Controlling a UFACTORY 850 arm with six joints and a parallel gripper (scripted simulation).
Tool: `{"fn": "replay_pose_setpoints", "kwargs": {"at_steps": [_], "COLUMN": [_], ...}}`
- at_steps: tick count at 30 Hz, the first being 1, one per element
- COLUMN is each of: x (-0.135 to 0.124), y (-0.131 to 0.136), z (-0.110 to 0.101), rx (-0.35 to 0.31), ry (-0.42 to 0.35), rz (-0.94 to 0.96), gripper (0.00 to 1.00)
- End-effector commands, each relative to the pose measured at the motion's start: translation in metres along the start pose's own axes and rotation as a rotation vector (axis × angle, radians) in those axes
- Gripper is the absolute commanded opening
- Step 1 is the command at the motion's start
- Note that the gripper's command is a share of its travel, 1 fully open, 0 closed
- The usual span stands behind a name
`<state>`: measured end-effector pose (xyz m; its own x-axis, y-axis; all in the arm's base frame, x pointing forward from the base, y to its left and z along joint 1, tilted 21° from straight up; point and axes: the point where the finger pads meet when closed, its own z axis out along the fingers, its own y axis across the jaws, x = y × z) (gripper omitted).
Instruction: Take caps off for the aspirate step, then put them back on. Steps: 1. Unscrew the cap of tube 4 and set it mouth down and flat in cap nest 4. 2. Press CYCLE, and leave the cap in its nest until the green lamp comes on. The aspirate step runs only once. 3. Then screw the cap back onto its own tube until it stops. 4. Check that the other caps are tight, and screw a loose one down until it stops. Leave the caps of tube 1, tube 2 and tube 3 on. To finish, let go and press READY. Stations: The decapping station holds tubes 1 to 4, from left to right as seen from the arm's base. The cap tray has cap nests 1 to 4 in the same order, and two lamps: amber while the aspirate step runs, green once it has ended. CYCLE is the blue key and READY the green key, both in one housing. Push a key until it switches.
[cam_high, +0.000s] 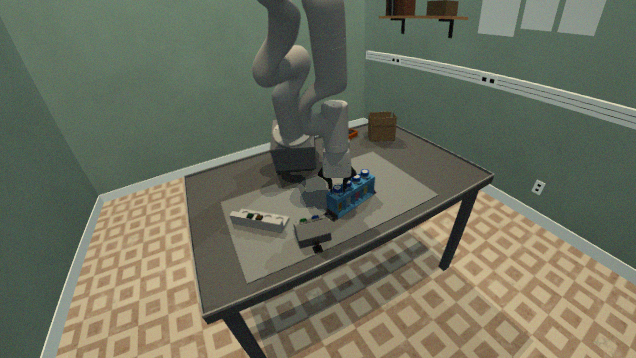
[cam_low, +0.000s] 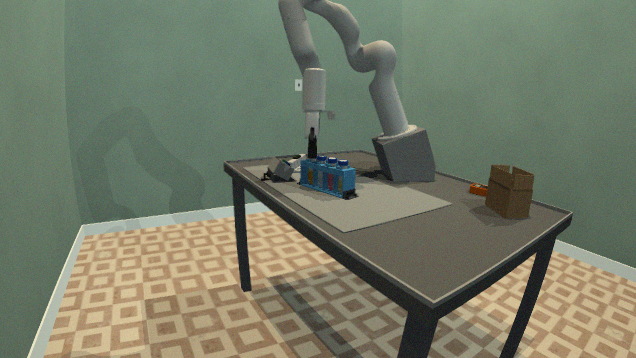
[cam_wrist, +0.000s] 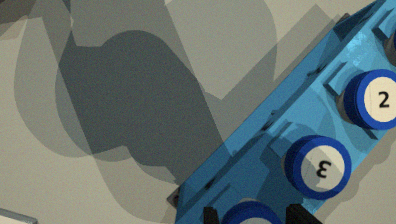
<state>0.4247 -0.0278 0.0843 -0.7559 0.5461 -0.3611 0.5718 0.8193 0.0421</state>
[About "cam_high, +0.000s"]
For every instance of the small brown cardboard box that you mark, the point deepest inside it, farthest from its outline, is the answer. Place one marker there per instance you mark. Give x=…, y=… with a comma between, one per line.
x=381, y=127

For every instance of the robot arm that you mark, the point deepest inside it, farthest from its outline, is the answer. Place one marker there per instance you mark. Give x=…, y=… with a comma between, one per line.
x=327, y=30

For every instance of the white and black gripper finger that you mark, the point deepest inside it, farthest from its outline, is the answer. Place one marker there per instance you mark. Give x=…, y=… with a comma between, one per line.
x=345, y=180
x=329, y=180

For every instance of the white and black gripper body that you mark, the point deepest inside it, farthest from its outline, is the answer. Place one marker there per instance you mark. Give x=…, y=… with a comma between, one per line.
x=336, y=165

